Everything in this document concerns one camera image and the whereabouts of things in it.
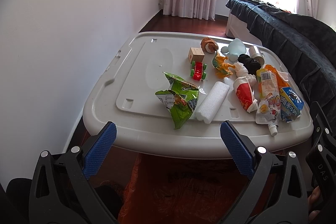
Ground white drink pouch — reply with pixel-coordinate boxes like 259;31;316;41
256;68;281;136

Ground blue snack bag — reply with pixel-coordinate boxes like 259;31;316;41
280;86;304;122

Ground red white snack wrapper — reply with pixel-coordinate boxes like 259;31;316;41
233;77;257;113

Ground white foam block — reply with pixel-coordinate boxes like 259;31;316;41
195;81;230;124

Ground orange tissue pack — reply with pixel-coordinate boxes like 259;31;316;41
264;64;290;89

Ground white tissue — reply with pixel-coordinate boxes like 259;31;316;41
234;62;257;87

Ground orange green toy dinosaur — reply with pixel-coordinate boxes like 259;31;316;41
212;51;235;79

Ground green snack bag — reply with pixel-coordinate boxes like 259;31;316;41
155;72;199;130

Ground red toy car green wheels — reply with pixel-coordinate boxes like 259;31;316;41
190;61;207;81

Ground light blue bear cup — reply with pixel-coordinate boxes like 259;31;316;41
220;38;247;63

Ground person's hand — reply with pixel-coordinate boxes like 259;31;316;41
307;186;321;223

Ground black rolled sock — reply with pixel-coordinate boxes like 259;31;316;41
238;54;261;76

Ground beige cylindrical bottle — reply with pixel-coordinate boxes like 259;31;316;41
249;46;265;66

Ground white plastic storage box lid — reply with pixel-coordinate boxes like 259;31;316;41
83;32;313;159

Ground bed with dark blanket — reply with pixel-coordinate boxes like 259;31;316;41
226;0;335;126

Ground wooden cube block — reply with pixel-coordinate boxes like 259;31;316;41
188;47;205;63

